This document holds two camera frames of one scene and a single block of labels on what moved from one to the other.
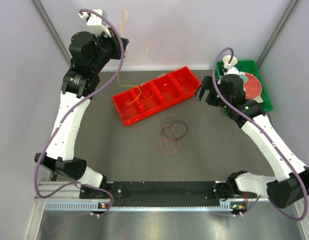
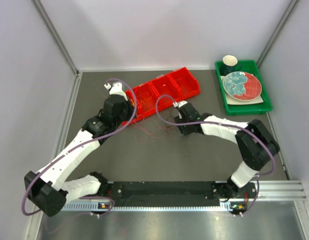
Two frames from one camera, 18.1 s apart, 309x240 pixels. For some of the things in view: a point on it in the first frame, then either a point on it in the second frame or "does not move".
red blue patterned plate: x=252 y=85 does not move
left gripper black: x=114 y=41 → x=128 y=104
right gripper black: x=208 y=84 → x=183 y=131
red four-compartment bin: x=136 y=103 does not move
